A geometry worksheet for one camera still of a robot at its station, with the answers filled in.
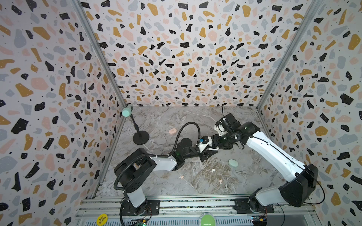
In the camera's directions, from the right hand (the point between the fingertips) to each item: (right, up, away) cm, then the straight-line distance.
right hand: (211, 144), depth 75 cm
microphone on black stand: (-46, 0, +25) cm, 52 cm away
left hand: (+4, -2, +1) cm, 5 cm away
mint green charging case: (+16, -15, +16) cm, 27 cm away
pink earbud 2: (+7, -23, +8) cm, 26 cm away
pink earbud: (-16, -21, +8) cm, 28 cm away
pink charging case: (-24, +4, +31) cm, 39 cm away
